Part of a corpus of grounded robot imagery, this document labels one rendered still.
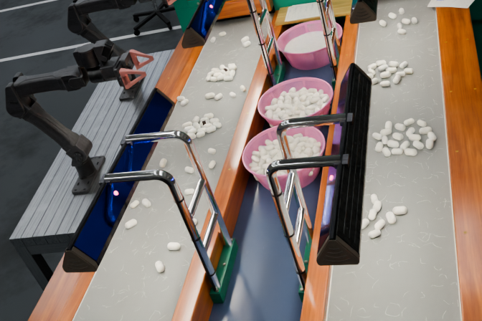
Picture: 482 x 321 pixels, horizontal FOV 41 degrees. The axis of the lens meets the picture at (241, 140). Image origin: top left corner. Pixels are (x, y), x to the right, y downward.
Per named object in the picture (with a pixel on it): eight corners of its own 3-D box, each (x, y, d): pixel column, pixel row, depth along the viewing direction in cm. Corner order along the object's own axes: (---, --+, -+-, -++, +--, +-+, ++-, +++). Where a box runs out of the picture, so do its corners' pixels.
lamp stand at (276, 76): (232, 102, 249) (197, -2, 224) (242, 74, 264) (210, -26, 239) (278, 97, 243) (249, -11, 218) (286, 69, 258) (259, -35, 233)
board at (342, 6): (275, 26, 272) (274, 24, 271) (280, 10, 283) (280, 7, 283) (352, 14, 261) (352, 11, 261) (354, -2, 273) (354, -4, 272)
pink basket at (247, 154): (242, 202, 200) (234, 179, 194) (257, 149, 220) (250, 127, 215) (326, 197, 191) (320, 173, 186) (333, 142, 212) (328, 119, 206)
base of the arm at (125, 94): (139, 59, 285) (125, 61, 287) (127, 83, 269) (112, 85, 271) (145, 74, 289) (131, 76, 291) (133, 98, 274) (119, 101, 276)
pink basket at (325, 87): (272, 152, 216) (265, 130, 211) (257, 112, 238) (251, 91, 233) (347, 128, 216) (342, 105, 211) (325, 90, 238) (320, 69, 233)
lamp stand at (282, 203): (301, 302, 162) (258, 169, 137) (310, 244, 178) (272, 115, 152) (376, 302, 156) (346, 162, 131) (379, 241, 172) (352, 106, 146)
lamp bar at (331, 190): (317, 266, 122) (310, 240, 118) (341, 87, 169) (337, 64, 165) (359, 266, 119) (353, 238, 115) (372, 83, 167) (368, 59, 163)
